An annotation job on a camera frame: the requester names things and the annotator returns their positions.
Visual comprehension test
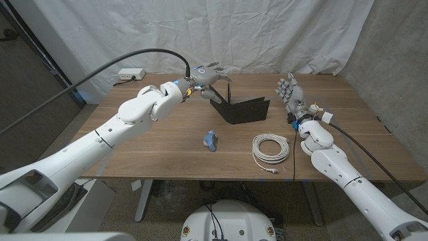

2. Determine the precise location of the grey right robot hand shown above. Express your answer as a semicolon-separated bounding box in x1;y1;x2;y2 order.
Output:
275;72;307;116

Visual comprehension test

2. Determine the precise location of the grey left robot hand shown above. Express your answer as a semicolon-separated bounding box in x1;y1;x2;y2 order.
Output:
187;61;233;104

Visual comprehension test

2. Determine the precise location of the black foam board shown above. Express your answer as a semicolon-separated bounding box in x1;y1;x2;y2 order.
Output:
209;83;271;125

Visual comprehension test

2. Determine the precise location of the white cloth backdrop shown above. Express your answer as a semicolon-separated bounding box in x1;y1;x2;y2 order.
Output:
31;0;375;104

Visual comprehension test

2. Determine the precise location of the white power strip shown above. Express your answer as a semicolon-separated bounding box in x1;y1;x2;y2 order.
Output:
118;68;146;81

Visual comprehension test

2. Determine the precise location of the grey table leg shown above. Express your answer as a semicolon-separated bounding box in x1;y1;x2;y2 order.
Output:
134;179;154;224
302;181;324;228

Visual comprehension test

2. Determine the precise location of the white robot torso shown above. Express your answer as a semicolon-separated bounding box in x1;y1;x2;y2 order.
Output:
179;199;278;241

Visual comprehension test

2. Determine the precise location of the grey perforated partition panel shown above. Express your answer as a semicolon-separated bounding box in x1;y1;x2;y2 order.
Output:
0;0;86;175

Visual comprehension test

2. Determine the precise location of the thin black hanging wire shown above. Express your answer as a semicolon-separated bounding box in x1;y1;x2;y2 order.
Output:
292;129;298;182

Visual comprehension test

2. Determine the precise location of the small blue camera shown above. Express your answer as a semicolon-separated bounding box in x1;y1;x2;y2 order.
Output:
203;130;219;153

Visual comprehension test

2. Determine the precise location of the coiled white charging cable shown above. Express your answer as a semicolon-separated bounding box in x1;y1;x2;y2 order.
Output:
251;133;291;174

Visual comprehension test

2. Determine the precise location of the black power strip cord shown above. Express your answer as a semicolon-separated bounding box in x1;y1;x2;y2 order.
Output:
112;76;136;87

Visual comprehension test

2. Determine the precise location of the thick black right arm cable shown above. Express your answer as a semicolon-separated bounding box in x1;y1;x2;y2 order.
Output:
329;122;428;217

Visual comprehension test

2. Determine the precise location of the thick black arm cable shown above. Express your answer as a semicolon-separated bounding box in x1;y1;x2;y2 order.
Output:
0;48;191;137
329;122;428;217

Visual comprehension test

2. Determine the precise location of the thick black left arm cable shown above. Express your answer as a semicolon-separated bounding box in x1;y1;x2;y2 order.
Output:
0;48;191;137

